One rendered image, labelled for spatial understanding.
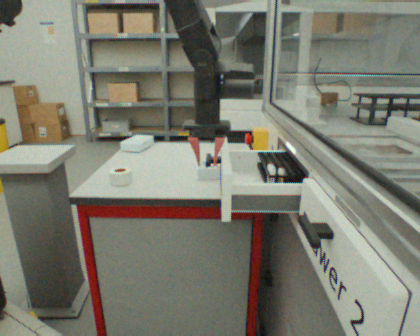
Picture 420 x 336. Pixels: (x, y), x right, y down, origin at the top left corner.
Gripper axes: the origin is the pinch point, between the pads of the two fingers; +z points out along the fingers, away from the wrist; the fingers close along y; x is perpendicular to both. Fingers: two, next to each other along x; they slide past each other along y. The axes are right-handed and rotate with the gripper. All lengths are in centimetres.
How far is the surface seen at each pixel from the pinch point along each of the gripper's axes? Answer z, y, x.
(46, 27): -71, -254, 413
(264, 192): 2.8, 11.8, -10.1
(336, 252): 1.3, 17.8, -31.8
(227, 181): -0.2, 4.3, -12.0
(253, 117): 4, 21, 82
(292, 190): 2.3, 17.4, -10.1
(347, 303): 5.0, 17.8, -36.8
